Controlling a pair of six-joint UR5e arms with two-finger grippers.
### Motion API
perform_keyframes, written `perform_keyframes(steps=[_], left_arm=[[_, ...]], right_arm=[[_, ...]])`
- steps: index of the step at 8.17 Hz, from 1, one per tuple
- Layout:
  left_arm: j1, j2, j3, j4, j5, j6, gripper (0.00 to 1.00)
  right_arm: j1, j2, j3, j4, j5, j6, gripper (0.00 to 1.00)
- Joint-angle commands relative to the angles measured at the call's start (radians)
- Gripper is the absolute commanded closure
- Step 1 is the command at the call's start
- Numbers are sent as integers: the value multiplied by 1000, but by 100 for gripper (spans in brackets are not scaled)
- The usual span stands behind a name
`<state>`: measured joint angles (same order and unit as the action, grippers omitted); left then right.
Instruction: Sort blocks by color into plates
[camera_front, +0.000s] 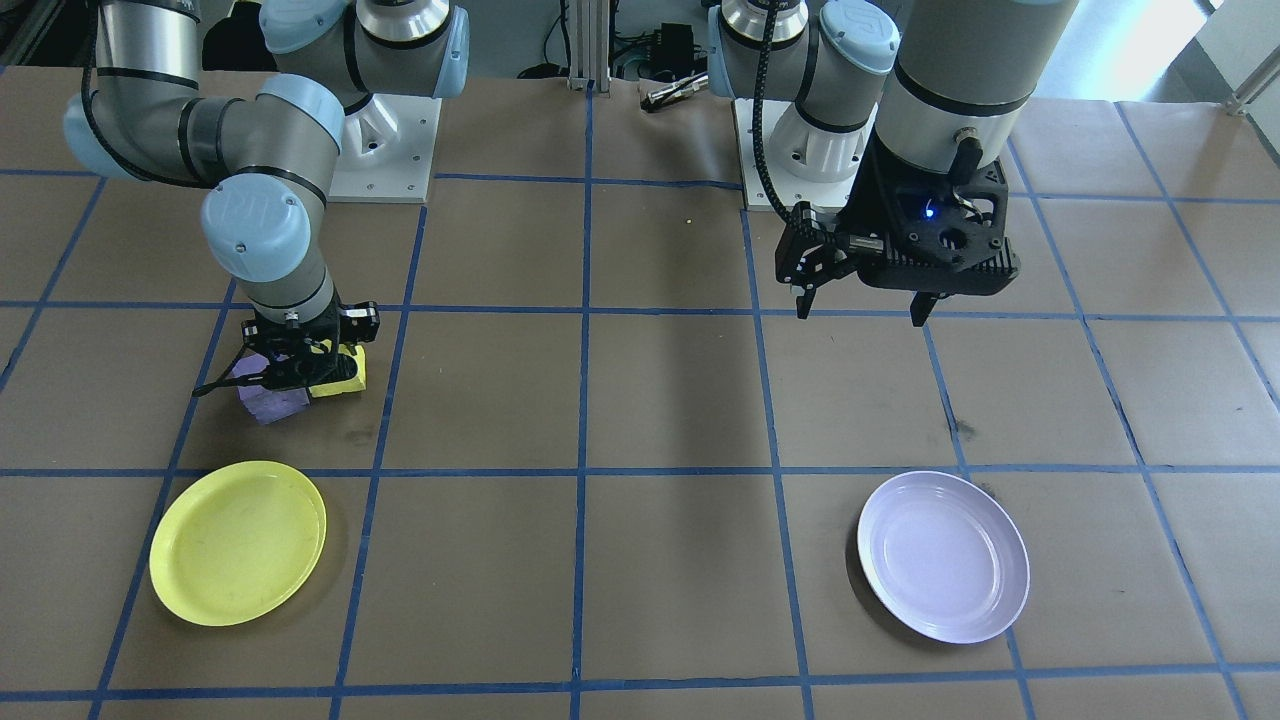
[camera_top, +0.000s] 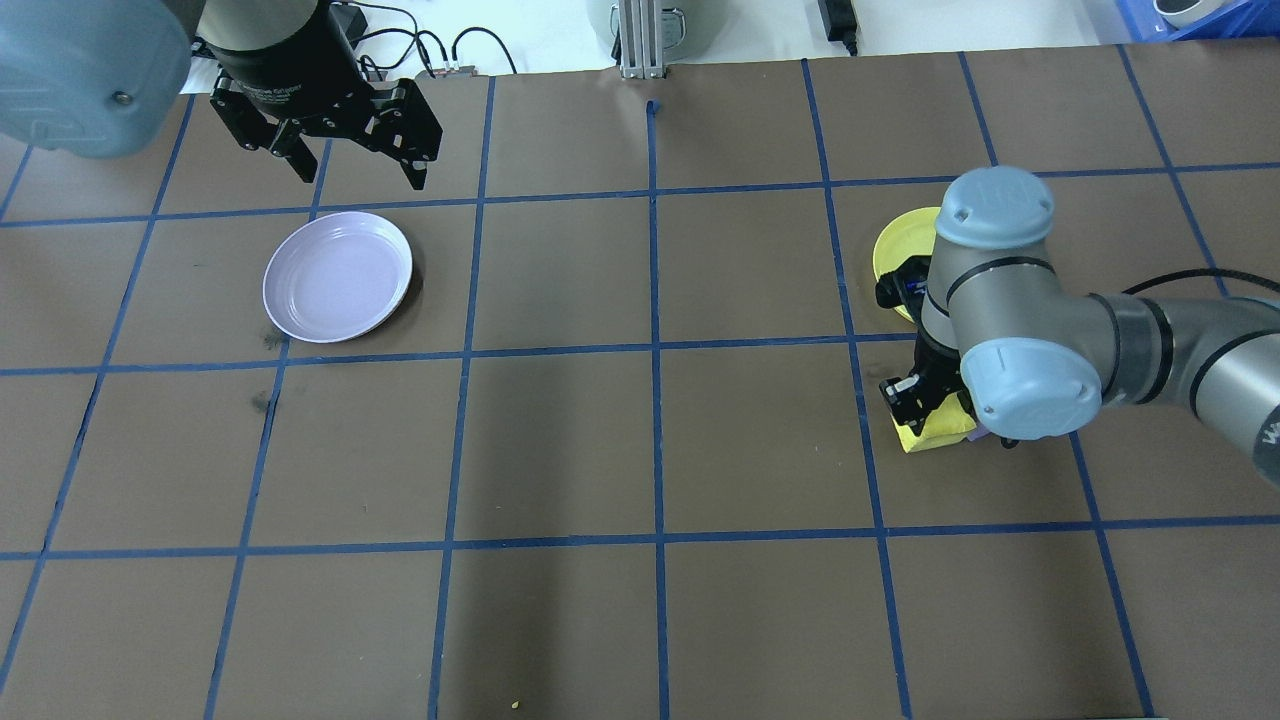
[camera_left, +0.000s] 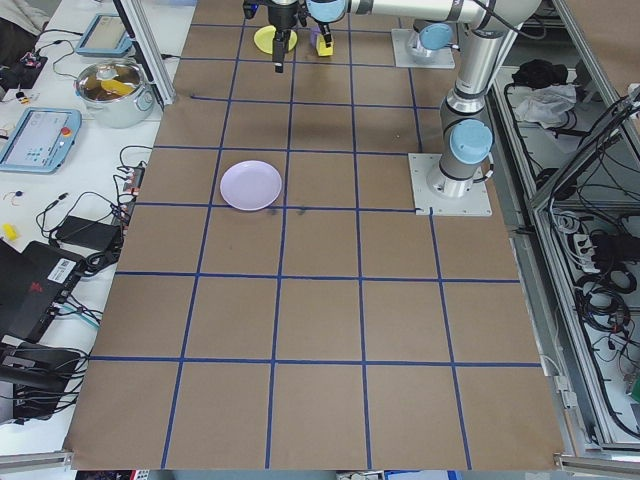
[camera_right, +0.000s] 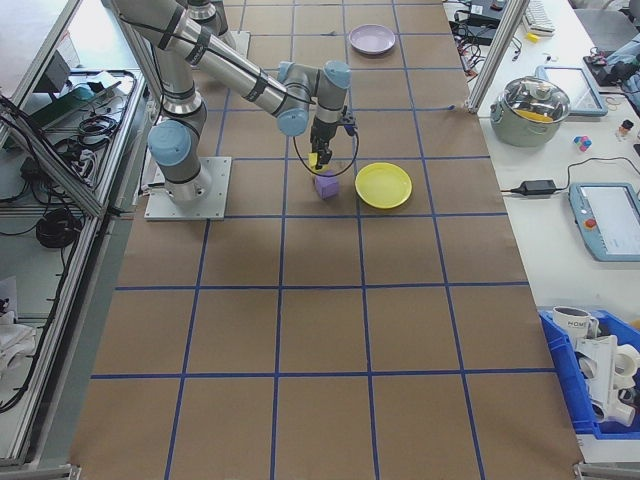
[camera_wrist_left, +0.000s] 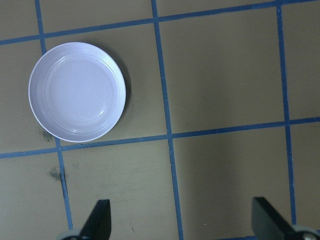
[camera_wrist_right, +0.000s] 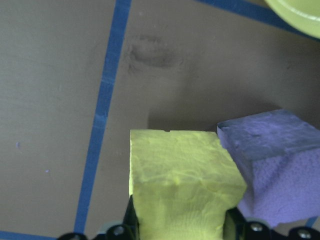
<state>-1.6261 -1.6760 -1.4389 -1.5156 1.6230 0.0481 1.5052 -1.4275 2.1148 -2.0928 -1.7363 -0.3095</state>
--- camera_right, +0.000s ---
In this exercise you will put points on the yellow foam block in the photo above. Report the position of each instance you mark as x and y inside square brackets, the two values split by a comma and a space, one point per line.
[312, 161]

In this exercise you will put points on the purple foam block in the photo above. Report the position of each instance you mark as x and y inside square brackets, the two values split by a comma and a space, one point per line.
[327, 189]

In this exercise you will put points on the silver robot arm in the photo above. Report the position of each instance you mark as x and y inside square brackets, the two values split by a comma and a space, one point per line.
[225, 70]
[220, 27]

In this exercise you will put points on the yellow plate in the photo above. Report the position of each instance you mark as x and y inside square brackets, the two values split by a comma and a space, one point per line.
[384, 186]

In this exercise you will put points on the purple plate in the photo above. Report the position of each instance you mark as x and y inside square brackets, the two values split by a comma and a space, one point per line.
[372, 40]

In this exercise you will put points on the small black electronics box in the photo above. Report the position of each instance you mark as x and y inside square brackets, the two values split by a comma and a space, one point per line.
[482, 35]

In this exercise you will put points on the black electronics box with label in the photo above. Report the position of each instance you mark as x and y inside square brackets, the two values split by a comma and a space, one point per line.
[482, 15]

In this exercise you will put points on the grey cooking pot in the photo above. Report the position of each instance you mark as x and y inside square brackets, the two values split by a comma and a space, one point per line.
[525, 132]

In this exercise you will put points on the glass pot lid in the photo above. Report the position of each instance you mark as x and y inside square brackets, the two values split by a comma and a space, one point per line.
[530, 97]

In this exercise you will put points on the small yellow eraser block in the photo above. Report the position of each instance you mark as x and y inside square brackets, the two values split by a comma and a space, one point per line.
[533, 36]

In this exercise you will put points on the white keyboard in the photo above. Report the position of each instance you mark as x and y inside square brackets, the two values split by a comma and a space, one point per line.
[539, 17]

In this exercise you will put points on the small colourful toy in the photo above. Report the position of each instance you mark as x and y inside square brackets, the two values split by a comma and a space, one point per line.
[581, 144]

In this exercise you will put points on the green board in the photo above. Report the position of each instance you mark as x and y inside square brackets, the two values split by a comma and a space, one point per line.
[60, 102]

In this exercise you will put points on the white mug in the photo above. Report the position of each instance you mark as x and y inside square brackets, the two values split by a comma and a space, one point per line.
[570, 325]

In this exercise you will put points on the teach pendant with red button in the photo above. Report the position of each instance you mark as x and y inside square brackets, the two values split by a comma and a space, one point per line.
[615, 220]

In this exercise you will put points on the small bottle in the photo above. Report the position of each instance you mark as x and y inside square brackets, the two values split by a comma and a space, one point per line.
[624, 131]

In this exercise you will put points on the dark grey chair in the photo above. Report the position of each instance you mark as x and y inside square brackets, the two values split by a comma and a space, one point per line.
[607, 30]

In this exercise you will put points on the blue grey jacket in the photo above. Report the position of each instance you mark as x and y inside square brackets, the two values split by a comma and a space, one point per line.
[625, 65]

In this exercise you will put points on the blue plastic bin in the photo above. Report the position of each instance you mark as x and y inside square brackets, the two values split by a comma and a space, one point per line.
[560, 370]

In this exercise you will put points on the white pipe fitting assembly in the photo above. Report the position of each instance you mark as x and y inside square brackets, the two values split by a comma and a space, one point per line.
[607, 365]

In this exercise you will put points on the white cloth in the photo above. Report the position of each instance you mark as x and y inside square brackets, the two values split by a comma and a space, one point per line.
[15, 345]

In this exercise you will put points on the aluminium extrusion post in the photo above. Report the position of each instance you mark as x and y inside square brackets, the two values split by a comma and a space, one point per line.
[494, 55]

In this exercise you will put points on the V-shaped metal bar frame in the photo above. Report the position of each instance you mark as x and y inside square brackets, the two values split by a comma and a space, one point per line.
[60, 345]

